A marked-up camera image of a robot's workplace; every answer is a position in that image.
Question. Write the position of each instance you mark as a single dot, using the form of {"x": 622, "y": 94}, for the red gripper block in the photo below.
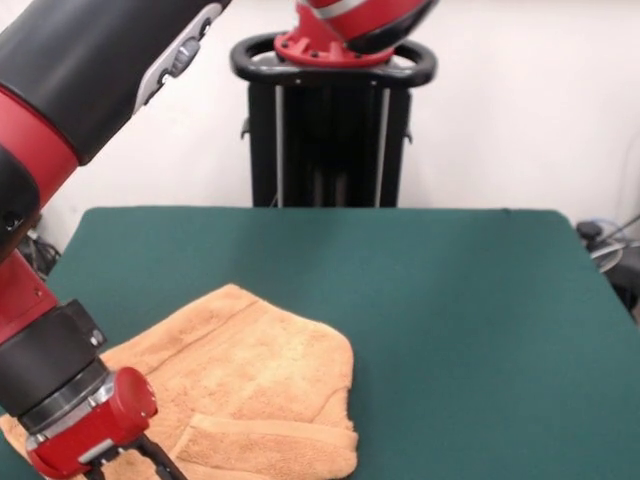
{"x": 115, "y": 420}

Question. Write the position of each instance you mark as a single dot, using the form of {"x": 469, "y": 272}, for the tan terry towel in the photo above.
{"x": 250, "y": 380}

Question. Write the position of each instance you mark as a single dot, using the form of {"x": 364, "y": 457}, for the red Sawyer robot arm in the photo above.
{"x": 50, "y": 200}

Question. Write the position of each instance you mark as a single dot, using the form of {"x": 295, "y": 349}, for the dark green table cloth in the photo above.
{"x": 475, "y": 325}

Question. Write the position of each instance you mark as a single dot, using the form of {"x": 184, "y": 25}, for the grey chair base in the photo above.
{"x": 607, "y": 255}

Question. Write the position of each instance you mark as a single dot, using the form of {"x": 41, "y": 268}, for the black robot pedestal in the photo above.
{"x": 325, "y": 150}

